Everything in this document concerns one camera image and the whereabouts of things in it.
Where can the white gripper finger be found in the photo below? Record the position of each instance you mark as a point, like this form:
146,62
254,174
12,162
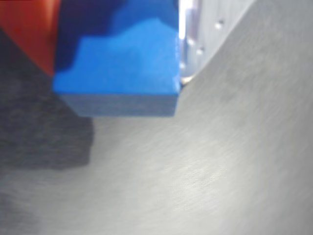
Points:
210,22

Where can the blue cube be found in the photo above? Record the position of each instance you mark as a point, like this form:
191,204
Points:
127,68

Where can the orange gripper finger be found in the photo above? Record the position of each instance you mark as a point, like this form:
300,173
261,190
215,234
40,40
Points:
27,27

